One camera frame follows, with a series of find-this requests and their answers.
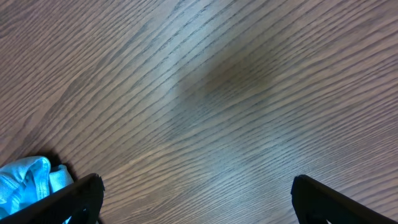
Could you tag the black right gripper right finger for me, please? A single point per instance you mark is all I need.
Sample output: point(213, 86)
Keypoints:
point(316, 203)

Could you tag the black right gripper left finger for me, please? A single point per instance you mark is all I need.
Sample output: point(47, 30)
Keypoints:
point(78, 203)

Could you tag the light blue t-shirt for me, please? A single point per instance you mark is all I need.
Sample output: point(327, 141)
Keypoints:
point(28, 180)

